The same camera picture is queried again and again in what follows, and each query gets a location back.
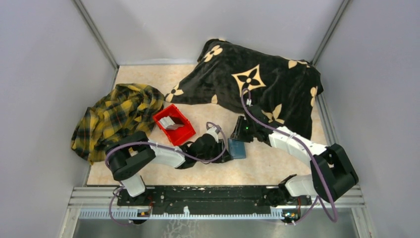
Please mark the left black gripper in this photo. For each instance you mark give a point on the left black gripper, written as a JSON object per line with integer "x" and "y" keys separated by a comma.
{"x": 220, "y": 147}

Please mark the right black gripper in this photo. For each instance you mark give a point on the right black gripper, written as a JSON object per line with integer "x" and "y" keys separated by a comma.
{"x": 237, "y": 134}

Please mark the blue card holder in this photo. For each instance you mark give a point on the blue card holder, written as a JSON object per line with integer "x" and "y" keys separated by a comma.
{"x": 237, "y": 149}

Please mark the red plastic bin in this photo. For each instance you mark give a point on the red plastic bin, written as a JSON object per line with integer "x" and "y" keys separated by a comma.
{"x": 177, "y": 136}

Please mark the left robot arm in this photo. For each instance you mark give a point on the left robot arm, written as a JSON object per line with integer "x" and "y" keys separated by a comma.
{"x": 128, "y": 156}

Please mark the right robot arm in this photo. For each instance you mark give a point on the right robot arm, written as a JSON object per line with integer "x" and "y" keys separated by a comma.
{"x": 332, "y": 173}

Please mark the cards in red bin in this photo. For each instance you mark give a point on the cards in red bin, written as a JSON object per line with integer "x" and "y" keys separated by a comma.
{"x": 171, "y": 123}

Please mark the black floral blanket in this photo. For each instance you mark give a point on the black floral blanket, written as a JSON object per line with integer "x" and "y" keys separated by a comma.
{"x": 284, "y": 89}

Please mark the yellow plaid shirt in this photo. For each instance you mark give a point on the yellow plaid shirt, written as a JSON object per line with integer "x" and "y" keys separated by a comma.
{"x": 127, "y": 109}

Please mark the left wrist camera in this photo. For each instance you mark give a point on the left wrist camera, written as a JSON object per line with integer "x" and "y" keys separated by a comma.
{"x": 213, "y": 131}

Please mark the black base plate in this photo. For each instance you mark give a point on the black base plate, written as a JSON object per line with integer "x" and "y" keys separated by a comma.
{"x": 212, "y": 200}

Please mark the aluminium front rail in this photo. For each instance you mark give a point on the aluminium front rail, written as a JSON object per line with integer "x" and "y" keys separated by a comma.
{"x": 101, "y": 202}

